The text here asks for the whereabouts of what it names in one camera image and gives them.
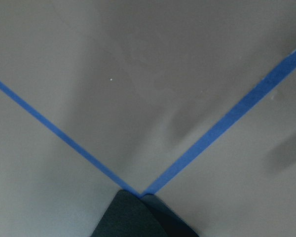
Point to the black mouse pad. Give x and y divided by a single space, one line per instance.
130 216

